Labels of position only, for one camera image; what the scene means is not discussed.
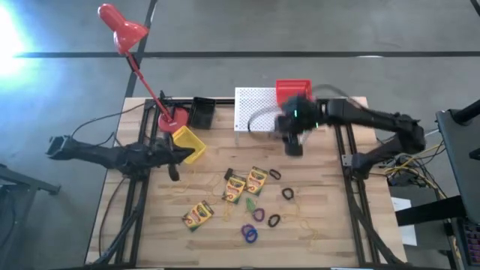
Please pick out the yellow plastic basket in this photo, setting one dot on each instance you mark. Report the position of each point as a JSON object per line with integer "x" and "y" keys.
{"x": 189, "y": 138}

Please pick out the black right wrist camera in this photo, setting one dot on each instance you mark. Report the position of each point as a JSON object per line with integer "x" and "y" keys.
{"x": 294, "y": 148}

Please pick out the grey metal stand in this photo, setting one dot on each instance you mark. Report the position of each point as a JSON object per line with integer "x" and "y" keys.
{"x": 22, "y": 180}

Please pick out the keyboard with coloured keys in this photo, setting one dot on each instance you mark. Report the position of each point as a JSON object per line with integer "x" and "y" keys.
{"x": 472, "y": 240}

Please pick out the black aluminium table frame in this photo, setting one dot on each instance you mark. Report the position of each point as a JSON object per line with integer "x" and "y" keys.
{"x": 225, "y": 101}

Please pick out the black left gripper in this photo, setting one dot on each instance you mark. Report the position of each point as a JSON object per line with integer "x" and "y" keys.
{"x": 161, "y": 155}

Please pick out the red desk lamp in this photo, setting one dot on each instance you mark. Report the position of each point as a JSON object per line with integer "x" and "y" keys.
{"x": 125, "y": 33}

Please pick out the yellow Crayola crayon box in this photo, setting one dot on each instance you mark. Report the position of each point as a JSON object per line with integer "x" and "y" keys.
{"x": 256, "y": 181}
{"x": 234, "y": 189}
{"x": 198, "y": 215}

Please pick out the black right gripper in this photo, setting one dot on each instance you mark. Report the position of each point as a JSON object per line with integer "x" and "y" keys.
{"x": 302, "y": 112}

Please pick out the yellow rubber band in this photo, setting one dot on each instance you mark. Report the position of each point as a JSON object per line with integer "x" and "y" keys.
{"x": 220, "y": 181}
{"x": 311, "y": 231}
{"x": 298, "y": 205}

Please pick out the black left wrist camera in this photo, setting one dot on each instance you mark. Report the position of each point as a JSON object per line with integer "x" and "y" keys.
{"x": 173, "y": 172}

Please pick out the black plastic basket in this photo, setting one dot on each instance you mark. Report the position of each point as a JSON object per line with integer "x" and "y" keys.
{"x": 202, "y": 114}

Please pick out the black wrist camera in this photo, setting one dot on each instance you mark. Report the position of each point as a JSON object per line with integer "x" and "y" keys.
{"x": 294, "y": 148}
{"x": 173, "y": 172}

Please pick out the grey equipment cart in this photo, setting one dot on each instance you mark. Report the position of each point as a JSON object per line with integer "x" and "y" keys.
{"x": 461, "y": 157}

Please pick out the white paper sheet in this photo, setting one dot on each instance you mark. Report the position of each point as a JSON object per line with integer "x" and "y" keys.
{"x": 408, "y": 234}

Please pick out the red plastic basket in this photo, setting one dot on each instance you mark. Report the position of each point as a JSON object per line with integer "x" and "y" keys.
{"x": 292, "y": 88}

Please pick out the white perforated riser shelf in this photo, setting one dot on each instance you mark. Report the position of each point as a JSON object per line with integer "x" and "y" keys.
{"x": 255, "y": 105}

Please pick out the small black clip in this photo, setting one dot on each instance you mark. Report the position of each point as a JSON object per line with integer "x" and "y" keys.
{"x": 228, "y": 173}

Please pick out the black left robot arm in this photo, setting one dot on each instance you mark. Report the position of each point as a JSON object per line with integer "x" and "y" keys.
{"x": 112, "y": 157}

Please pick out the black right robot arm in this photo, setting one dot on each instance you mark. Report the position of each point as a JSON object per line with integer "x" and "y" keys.
{"x": 375, "y": 118}

